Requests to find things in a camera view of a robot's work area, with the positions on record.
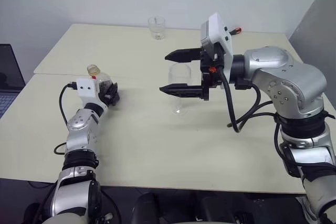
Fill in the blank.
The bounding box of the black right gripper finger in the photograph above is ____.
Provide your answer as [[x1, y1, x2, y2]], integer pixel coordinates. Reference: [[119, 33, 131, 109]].
[[159, 83, 204, 100], [164, 47, 203, 64]]

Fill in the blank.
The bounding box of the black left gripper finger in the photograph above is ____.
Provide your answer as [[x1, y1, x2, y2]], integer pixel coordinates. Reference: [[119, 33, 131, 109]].
[[106, 82, 122, 104]]

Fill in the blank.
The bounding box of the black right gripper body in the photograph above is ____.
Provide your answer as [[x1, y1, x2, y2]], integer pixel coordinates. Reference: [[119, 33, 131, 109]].
[[199, 42, 226, 102]]

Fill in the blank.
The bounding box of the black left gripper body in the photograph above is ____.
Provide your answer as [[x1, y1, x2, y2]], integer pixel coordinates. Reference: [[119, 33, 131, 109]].
[[101, 89, 118, 108]]

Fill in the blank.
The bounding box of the clear plastic drink bottle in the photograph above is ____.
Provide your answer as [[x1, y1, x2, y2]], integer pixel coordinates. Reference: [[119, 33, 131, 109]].
[[86, 63, 118, 96]]

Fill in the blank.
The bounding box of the clear wine glass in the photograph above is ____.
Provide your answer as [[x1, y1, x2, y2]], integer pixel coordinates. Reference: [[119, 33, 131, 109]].
[[167, 62, 193, 116]]

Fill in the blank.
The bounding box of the clear plastic cup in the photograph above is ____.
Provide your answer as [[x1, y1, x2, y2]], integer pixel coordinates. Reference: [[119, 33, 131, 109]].
[[147, 16, 166, 41]]

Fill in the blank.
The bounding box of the dark laptop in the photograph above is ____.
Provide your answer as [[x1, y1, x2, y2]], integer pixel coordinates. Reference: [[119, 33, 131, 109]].
[[0, 43, 27, 119]]

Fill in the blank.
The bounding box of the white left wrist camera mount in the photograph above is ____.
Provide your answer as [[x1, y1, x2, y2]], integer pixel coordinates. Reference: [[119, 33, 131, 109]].
[[76, 76, 109, 116]]

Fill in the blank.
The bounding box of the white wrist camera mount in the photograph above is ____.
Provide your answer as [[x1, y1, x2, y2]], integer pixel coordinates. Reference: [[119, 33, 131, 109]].
[[200, 12, 234, 84], [76, 76, 109, 116]]

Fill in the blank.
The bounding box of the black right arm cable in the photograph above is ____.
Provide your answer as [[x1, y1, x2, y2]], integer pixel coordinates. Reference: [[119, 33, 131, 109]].
[[218, 65, 278, 134]]

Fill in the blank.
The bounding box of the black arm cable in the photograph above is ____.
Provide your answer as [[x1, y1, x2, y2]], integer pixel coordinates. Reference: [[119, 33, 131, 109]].
[[53, 82, 78, 156], [218, 65, 278, 134]]

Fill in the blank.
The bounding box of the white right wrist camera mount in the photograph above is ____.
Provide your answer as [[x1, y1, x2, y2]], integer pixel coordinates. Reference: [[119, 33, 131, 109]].
[[200, 12, 234, 84]]

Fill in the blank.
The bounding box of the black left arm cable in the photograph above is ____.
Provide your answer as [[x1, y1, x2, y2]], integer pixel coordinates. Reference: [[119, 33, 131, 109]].
[[53, 82, 78, 156]]

